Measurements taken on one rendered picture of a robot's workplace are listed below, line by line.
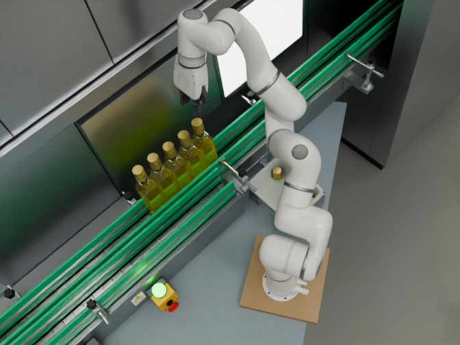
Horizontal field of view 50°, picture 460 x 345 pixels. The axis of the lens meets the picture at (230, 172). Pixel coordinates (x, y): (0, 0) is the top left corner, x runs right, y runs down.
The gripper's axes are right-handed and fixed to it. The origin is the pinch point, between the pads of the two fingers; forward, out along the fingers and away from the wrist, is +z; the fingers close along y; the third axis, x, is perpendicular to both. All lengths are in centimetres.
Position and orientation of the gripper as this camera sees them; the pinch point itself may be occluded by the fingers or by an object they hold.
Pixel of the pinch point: (191, 103)
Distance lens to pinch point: 144.1
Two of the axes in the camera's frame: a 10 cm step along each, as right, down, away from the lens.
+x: 7.3, -4.8, 4.9
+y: 6.8, 5.8, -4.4
